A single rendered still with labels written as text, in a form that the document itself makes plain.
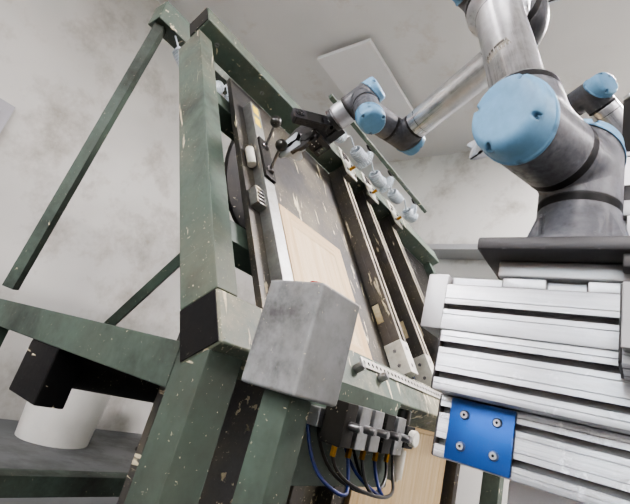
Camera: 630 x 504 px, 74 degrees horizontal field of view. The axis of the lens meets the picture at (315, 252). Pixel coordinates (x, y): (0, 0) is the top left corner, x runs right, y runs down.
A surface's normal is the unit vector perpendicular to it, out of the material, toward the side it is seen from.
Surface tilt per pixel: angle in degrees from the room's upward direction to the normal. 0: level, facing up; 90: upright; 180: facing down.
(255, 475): 90
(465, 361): 90
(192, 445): 90
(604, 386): 90
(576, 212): 73
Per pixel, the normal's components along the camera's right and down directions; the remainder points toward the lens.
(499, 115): -0.83, -0.26
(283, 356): -0.58, -0.40
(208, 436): 0.78, 0.00
